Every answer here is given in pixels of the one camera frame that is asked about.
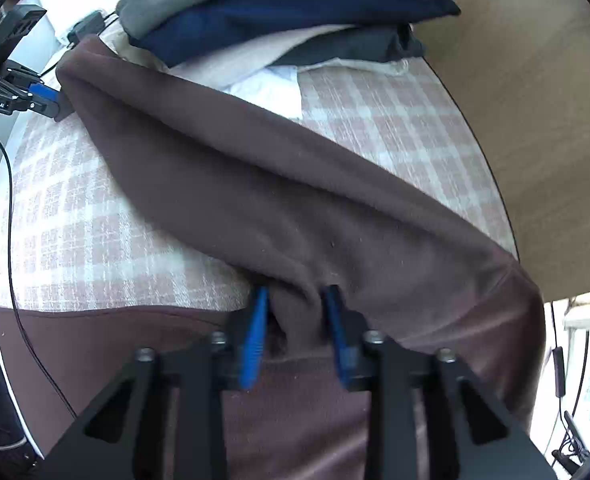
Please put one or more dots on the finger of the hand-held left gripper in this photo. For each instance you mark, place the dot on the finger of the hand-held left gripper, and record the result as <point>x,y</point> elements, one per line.
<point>50,100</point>

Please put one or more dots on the pile of folded clothes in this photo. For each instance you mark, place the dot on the pile of folded clothes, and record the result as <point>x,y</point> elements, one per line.
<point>275,15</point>

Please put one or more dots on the brown sweater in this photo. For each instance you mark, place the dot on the brown sweater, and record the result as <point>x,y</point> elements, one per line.
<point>275,185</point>

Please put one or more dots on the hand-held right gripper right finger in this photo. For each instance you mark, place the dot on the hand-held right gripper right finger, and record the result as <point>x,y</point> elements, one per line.
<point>340,340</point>

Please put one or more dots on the black charger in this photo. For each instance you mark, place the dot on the black charger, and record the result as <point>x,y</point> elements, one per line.
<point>87,25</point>

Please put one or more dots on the beige cloth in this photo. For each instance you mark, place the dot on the beige cloth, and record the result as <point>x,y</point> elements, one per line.
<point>235,57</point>

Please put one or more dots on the pink plaid blanket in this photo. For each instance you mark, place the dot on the pink plaid blanket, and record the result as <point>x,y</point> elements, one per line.
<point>75,220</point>

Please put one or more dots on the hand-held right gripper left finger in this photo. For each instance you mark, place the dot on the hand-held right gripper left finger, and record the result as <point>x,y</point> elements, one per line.
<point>255,335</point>

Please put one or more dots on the white cloth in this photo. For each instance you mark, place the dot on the white cloth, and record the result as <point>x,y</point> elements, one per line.
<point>270,92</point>

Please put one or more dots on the large wooden board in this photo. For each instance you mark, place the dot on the large wooden board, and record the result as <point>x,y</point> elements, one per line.
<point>550,135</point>

